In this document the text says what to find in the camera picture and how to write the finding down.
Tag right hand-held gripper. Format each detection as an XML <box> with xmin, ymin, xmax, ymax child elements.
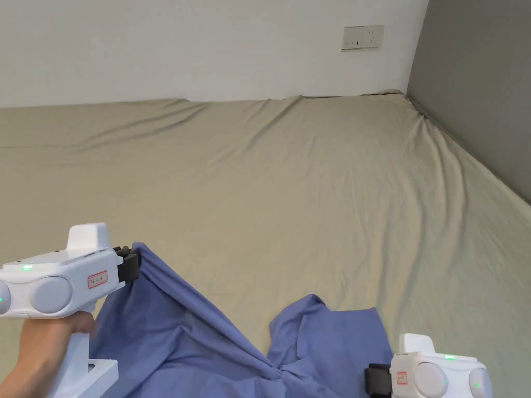
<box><xmin>364</xmin><ymin>333</ymin><xmax>494</xmax><ymax>398</ymax></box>

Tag person's left hand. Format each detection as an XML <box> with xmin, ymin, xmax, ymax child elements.
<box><xmin>0</xmin><ymin>310</ymin><xmax>97</xmax><ymax>398</ymax></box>

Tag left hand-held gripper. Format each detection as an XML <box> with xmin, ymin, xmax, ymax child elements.
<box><xmin>0</xmin><ymin>223</ymin><xmax>139</xmax><ymax>398</ymax></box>

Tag blue shirt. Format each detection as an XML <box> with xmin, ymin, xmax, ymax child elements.
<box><xmin>89</xmin><ymin>243</ymin><xmax>395</xmax><ymax>398</ymax></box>

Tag bed with beige sheet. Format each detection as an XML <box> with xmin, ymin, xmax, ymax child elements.
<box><xmin>0</xmin><ymin>89</ymin><xmax>531</xmax><ymax>398</ymax></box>

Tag white wall socket panel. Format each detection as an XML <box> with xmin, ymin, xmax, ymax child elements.
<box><xmin>341</xmin><ymin>24</ymin><xmax>385</xmax><ymax>52</ymax></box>

